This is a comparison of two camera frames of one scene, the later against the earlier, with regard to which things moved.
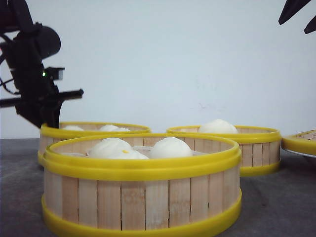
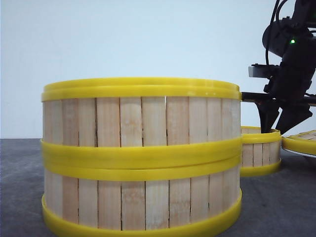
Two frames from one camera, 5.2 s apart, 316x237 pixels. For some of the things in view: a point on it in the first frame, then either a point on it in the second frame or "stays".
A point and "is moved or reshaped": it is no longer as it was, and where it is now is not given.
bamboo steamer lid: [303, 142] stays
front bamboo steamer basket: [142, 184] stays
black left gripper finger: [311, 26] -> [292, 116]
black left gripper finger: [291, 8] -> [268, 115]
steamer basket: [70, 129] is moved or reshaped
